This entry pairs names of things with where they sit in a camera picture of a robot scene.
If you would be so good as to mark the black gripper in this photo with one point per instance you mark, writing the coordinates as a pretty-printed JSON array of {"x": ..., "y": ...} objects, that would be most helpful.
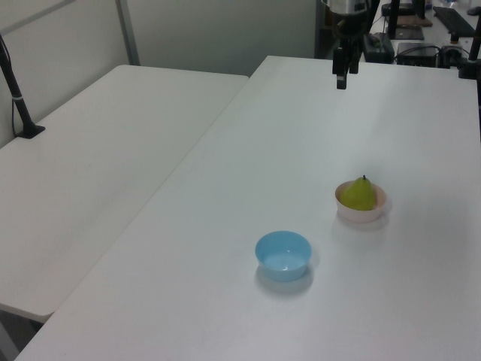
[{"x": 352, "y": 28}]

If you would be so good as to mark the green pear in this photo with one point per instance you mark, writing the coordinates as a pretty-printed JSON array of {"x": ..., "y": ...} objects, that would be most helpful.
[{"x": 359, "y": 195}]

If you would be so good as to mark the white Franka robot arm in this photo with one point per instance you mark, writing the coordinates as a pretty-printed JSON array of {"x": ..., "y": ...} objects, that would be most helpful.
[{"x": 345, "y": 5}]

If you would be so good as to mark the pink plastic bowl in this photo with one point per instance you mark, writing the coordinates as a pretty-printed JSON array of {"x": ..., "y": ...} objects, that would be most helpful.
[{"x": 360, "y": 217}]

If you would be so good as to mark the blue plastic bowl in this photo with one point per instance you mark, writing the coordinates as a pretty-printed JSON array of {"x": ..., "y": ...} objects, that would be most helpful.
[{"x": 282, "y": 263}]

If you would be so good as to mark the dark desktop device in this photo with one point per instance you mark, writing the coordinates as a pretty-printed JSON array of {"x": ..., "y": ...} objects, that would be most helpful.
[{"x": 377, "y": 50}]

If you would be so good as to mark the black electronics box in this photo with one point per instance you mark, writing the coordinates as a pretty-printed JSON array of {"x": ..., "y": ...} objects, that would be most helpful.
[{"x": 417, "y": 52}]

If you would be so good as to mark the brown wooden board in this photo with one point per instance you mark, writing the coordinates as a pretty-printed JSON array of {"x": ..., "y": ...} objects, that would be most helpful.
[{"x": 417, "y": 22}]

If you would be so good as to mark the black keyboard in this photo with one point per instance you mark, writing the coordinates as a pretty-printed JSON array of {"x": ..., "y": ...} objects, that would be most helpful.
[{"x": 452, "y": 19}]

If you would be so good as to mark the black clamp stand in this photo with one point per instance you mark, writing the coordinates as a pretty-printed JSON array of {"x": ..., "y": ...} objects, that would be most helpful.
[{"x": 474, "y": 49}]

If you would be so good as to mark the white side table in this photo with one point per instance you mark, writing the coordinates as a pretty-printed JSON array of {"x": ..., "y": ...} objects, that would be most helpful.
[{"x": 94, "y": 169}]

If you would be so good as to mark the black stand with base plate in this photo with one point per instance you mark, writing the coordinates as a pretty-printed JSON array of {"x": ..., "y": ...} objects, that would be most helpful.
[{"x": 394, "y": 19}]

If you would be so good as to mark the small black camera device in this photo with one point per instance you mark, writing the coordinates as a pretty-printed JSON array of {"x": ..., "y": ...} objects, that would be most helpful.
[{"x": 451, "y": 52}]

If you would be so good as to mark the black camera stand pole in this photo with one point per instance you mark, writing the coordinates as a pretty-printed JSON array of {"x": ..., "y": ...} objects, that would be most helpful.
[{"x": 17, "y": 101}]

